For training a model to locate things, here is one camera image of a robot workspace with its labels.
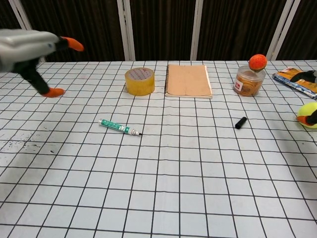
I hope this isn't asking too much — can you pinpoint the yellow blue snack packet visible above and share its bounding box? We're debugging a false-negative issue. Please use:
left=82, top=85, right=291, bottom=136
left=272, top=66, right=317, bottom=101

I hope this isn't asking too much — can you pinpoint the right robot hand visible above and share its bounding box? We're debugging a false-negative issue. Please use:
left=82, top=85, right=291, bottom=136
left=290, top=70, right=317, bottom=126

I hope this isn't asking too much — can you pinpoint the clear jar of rubber bands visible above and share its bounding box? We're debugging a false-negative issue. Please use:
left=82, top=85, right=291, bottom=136
left=233, top=65, right=266, bottom=97

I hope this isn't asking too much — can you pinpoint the white black checked tablecloth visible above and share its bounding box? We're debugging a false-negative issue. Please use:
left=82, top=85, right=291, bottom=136
left=0, top=60, right=317, bottom=238

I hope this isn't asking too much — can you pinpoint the green white marker pen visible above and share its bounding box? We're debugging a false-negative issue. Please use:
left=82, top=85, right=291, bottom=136
left=98, top=118, right=143, bottom=137

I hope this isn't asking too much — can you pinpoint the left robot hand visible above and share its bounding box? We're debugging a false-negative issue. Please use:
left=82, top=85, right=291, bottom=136
left=0, top=28, right=85, bottom=98

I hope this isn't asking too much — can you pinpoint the brown spiral notebook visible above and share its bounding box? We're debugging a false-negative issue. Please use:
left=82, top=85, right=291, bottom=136
left=164, top=64, right=214, bottom=101

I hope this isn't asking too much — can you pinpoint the white metal frame post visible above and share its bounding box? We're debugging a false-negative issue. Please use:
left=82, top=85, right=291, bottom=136
left=7, top=0, right=47, bottom=62
left=190, top=0, right=211, bottom=61
left=116, top=0, right=136, bottom=61
left=265, top=0, right=302, bottom=61

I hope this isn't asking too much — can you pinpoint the black pleated curtain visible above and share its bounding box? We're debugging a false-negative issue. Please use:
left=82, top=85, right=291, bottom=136
left=0, top=0, right=317, bottom=62

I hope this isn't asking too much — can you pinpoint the yellow tennis ball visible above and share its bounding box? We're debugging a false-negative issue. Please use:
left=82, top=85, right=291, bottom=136
left=297, top=102, right=317, bottom=128

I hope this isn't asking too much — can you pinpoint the black marker cap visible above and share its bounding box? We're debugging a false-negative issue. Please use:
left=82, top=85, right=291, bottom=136
left=234, top=116, right=248, bottom=130

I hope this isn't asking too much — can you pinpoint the orange ball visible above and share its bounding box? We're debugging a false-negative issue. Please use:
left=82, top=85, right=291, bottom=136
left=249, top=54, right=268, bottom=73

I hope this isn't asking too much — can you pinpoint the yellow packing tape roll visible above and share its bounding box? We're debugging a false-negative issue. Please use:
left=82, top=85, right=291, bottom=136
left=124, top=66, right=156, bottom=97

